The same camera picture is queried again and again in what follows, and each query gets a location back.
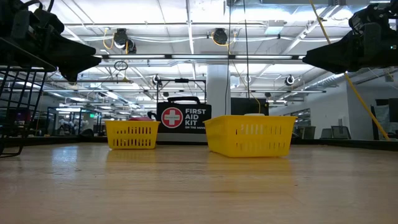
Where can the white building pillar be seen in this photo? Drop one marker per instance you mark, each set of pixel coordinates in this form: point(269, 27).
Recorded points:
point(217, 90)

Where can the long ceiling light strip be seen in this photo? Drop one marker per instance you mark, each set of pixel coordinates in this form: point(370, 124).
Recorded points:
point(136, 56)

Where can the black background gantry frame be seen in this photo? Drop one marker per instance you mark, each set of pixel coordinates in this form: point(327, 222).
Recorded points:
point(182, 80)

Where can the background robot workcell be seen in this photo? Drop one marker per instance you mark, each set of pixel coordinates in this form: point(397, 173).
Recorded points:
point(74, 124)

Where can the black first aid kit bag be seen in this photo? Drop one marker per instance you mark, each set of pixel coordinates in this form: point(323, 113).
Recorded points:
point(192, 124)

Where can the grey partition panel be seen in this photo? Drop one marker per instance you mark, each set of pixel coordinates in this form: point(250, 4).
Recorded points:
point(385, 113)

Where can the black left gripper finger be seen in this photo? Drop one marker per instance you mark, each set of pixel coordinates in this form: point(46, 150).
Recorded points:
point(81, 68)
point(74, 51)

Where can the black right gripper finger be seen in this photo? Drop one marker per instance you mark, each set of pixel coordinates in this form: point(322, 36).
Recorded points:
point(335, 53)
point(335, 69)

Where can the yellow plastic basket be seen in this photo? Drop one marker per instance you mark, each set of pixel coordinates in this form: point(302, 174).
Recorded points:
point(132, 126)
point(252, 121)

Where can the red box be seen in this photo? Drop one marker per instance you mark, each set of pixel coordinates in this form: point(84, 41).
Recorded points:
point(140, 119)

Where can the white plastic pill bottle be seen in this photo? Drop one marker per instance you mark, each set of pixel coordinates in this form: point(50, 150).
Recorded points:
point(254, 114)

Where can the grey office chair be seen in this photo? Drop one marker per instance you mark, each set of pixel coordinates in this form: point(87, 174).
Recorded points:
point(308, 132)
point(341, 132)
point(326, 133)

